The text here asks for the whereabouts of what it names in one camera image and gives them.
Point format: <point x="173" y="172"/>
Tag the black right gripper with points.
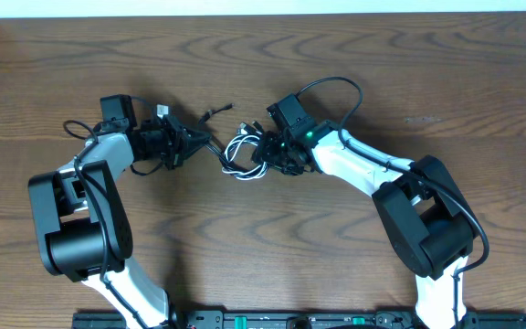
<point x="266" y="147"/>

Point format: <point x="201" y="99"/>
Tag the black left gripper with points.
<point x="173" y="143"/>

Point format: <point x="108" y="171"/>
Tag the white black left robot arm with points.
<point x="81" y="224"/>

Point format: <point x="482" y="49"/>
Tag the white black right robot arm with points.
<point x="429" y="224"/>

